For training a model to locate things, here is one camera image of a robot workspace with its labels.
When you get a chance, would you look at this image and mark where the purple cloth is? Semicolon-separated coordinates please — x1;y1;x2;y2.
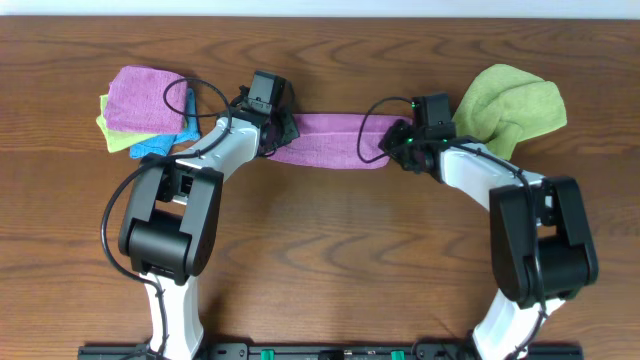
269;114;410;170

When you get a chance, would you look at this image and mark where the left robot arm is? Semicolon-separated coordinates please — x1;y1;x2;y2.
118;98;299;359

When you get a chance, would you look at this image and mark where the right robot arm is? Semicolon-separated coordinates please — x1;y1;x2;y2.
379;120;599;359

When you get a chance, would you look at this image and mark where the crumpled green cloth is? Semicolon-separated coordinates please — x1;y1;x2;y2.
453;64;567;160

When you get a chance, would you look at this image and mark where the folded blue cloth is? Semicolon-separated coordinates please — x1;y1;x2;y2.
129;117;201;159

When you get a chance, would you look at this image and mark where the folded pink cloth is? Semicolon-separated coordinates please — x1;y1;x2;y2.
103;65;187;135

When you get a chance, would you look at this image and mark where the folded light green cloth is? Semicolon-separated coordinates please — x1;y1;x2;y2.
96;95;158;153

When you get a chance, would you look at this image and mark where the right black cable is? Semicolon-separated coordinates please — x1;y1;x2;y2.
356;96;546;351

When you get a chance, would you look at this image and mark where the black cable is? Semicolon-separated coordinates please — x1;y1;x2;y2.
356;96;546;351
100;76;234;360

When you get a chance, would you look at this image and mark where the left black cable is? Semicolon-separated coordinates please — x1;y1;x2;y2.
100;76;234;360

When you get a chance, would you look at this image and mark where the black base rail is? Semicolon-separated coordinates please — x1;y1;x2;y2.
77;342;585;360

